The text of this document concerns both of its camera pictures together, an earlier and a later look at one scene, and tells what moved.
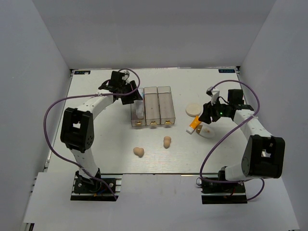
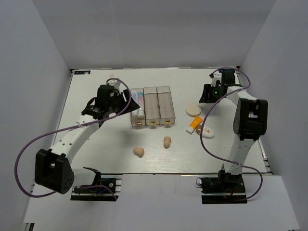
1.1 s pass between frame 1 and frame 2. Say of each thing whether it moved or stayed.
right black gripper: moved
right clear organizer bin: stayed
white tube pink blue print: stayed
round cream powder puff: stayed
